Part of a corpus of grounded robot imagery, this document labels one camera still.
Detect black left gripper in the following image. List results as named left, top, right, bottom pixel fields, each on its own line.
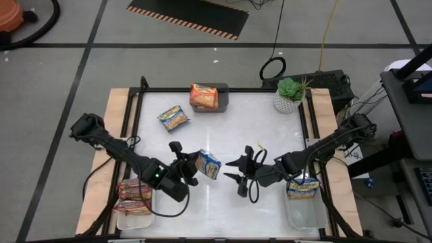
left=167, top=141, right=203, bottom=186

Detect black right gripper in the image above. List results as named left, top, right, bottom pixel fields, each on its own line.
left=223, top=145, right=283, bottom=198

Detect blue soy sauce ramen pack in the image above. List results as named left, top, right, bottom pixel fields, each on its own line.
left=286, top=178, right=321, bottom=200
left=157, top=105, right=190, bottom=132
left=194, top=149, right=223, bottom=180

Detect orange chicken ramen pack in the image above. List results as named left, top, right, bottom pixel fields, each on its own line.
left=189, top=83, right=219, bottom=109

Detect grey plastic bin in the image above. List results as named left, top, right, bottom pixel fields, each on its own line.
left=188, top=82, right=230, bottom=113

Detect white rectangular tray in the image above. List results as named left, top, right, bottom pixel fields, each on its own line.
left=283, top=182, right=328, bottom=230
left=116, top=182, right=156, bottom=231

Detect green succulent in white pot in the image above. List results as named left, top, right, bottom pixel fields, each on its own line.
left=272, top=76, right=313, bottom=115

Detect white paper sheet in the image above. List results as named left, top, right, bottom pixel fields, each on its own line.
left=343, top=143, right=371, bottom=180

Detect black perforated computer case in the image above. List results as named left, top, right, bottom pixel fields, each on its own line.
left=262, top=69, right=355, bottom=114

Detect black desk leg beam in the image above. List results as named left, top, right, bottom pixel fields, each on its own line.
left=347, top=134, right=414, bottom=180

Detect black hazard-striped floor mat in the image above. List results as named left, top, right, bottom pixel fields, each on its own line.
left=126, top=0, right=250, bottom=41

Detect grey desk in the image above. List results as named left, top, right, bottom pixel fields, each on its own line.
left=380, top=69, right=432, bottom=161

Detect black keyboard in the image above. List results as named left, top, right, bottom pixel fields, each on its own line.
left=413, top=167, right=432, bottom=207

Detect black monitor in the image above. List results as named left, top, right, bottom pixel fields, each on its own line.
left=401, top=70, right=432, bottom=105

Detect black diagonal pole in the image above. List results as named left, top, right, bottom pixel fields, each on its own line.
left=393, top=43, right=432, bottom=81

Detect orange shop vacuum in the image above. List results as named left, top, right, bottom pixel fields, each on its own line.
left=0, top=0, right=38, bottom=33

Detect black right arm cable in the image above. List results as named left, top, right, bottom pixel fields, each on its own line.
left=248, top=148, right=268, bottom=204

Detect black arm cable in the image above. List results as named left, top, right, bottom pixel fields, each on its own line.
left=138, top=182, right=190, bottom=219
left=248, top=148, right=268, bottom=204

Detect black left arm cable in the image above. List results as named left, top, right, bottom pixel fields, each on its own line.
left=138, top=182, right=190, bottom=219

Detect black metal table frame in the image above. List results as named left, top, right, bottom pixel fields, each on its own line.
left=79, top=76, right=364, bottom=242

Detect black base power cable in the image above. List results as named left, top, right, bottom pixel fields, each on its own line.
left=82, top=155, right=115, bottom=203

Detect black cable with coil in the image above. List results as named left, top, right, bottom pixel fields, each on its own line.
left=259, top=0, right=288, bottom=81

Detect yellow cable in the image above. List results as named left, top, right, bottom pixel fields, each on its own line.
left=318, top=0, right=340, bottom=72

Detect black plug with cable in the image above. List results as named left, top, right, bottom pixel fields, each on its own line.
left=352, top=192, right=432, bottom=241

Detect black cable tangle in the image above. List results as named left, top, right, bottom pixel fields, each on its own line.
left=248, top=0, right=273, bottom=10

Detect black vacuum hose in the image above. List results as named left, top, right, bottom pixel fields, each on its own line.
left=0, top=0, right=61, bottom=51

